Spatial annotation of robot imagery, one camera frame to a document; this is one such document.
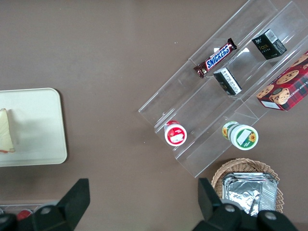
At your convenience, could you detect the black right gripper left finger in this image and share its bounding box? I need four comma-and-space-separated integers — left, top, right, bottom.
31, 178, 91, 231

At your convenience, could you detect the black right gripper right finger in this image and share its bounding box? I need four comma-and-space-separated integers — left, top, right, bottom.
192, 178, 243, 231

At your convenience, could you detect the triangular sandwich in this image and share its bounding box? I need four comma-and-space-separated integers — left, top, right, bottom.
0, 108, 16, 154

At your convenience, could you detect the light wicker basket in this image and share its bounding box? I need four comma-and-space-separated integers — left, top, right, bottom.
211, 158, 285, 215

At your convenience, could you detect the cream plastic tray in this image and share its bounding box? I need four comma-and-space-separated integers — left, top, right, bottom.
0, 87, 68, 167

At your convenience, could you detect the stack of foil trays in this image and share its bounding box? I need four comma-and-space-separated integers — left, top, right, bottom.
222, 172, 280, 218

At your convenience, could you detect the red cola bottle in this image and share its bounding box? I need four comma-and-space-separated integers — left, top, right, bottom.
16, 209, 34, 221

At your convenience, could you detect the clear acrylic bottle rack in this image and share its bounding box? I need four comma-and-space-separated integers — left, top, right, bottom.
0, 204, 46, 217

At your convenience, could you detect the green lid sunflower cup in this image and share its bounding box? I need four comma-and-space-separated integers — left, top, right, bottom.
221, 120, 259, 151

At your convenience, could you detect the red lid white cup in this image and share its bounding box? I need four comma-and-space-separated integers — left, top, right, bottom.
164, 120, 188, 147

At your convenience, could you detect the clear acrylic step shelf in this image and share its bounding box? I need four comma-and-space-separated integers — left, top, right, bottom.
138, 0, 308, 179

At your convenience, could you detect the small black box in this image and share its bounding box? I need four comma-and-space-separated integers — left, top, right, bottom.
251, 28, 288, 61
213, 67, 243, 96

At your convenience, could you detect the red plaid cookie box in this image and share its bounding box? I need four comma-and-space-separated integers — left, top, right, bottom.
256, 50, 308, 112

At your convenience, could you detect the Snickers chocolate bar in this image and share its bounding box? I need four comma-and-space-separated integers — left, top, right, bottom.
193, 37, 238, 79

